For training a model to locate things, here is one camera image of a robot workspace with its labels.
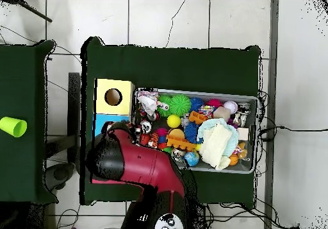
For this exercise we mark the cream knitted cloth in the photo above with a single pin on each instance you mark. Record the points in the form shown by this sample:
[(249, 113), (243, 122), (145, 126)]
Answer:
[(215, 144)]

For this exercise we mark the mint knitted cloth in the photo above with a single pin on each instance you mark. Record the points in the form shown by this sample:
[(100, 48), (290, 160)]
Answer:
[(234, 136)]

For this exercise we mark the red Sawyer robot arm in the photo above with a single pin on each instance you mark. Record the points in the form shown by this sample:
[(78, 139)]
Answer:
[(148, 164)]

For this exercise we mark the wooden box with three holes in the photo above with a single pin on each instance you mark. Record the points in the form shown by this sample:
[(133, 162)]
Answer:
[(120, 103)]

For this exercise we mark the silver drink can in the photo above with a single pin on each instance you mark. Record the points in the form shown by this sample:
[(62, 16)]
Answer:
[(146, 127)]

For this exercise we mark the yellow smooth ball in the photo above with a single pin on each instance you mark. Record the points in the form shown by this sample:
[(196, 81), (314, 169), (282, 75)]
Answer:
[(173, 121)]

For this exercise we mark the orange long toy block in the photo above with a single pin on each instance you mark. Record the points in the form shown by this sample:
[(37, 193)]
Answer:
[(179, 142)]

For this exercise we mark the green spiky rubber ball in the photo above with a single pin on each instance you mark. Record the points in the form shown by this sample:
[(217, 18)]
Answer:
[(180, 105)]

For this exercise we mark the globe print ball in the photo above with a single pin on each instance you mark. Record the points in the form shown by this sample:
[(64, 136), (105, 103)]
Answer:
[(191, 159)]

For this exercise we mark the blue spiky rubber ball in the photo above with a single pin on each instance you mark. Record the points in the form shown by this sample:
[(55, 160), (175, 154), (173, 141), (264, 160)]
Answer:
[(197, 103)]

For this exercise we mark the dark green table cloth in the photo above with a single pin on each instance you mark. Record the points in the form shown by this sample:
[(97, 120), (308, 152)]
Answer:
[(166, 67), (23, 72)]

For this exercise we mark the grey rounded stand foot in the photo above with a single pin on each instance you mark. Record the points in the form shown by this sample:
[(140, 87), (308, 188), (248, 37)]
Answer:
[(60, 173)]

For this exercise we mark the white baseball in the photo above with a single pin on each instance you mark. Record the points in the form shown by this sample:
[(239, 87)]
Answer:
[(230, 107)]

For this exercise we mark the lime green plastic cup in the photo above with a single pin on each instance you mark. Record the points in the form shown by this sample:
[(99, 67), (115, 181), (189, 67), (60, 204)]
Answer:
[(12, 126)]

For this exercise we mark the dark thin rod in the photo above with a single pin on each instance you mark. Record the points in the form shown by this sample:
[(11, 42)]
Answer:
[(38, 13)]

